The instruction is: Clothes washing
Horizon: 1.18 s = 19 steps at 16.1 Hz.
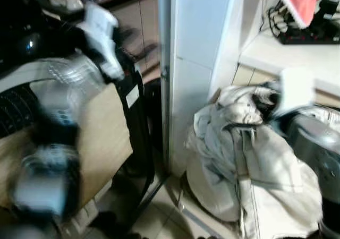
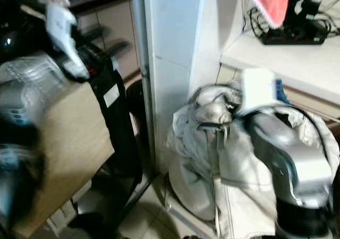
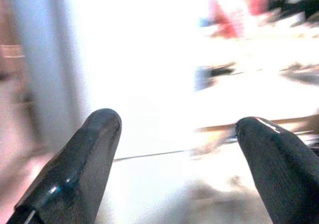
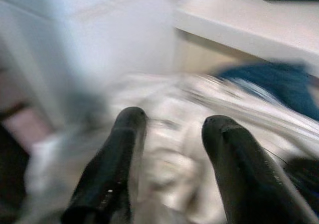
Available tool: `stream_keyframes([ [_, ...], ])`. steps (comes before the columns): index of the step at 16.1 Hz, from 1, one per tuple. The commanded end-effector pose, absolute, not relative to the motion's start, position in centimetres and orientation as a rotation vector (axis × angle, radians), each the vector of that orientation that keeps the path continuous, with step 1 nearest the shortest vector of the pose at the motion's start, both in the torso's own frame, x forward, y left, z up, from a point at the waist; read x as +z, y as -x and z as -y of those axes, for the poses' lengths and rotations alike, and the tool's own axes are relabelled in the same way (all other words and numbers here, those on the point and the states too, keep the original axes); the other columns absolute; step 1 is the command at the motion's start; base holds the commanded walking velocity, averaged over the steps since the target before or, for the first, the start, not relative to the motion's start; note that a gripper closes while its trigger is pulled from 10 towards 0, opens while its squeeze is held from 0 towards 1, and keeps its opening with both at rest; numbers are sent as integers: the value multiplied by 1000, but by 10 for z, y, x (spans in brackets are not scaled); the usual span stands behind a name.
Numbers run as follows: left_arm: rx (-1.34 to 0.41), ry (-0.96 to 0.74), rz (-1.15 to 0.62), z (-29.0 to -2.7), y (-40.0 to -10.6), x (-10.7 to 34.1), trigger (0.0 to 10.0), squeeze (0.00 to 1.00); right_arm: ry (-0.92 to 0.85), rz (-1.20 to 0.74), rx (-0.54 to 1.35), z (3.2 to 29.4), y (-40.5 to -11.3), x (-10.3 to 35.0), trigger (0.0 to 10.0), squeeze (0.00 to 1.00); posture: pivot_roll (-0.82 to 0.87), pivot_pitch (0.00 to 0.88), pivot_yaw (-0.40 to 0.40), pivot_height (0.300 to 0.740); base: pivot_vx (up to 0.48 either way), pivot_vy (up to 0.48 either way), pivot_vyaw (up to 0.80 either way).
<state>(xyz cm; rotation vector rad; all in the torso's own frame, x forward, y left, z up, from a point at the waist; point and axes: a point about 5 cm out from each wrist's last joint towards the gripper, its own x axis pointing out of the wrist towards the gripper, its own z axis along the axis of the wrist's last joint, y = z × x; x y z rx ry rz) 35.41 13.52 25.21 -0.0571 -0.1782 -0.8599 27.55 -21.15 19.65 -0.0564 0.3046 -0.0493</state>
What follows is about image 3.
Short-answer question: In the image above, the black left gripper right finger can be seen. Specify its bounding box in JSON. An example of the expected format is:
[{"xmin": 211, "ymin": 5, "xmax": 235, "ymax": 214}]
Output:
[{"xmin": 235, "ymin": 116, "xmax": 319, "ymax": 224}]

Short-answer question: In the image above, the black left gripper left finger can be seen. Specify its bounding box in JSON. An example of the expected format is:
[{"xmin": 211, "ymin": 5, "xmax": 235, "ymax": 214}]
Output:
[{"xmin": 4, "ymin": 108, "xmax": 122, "ymax": 224}]

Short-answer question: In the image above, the red cloth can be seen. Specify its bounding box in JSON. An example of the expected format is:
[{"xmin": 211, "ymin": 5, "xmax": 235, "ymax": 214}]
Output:
[{"xmin": 208, "ymin": 0, "xmax": 240, "ymax": 39}]

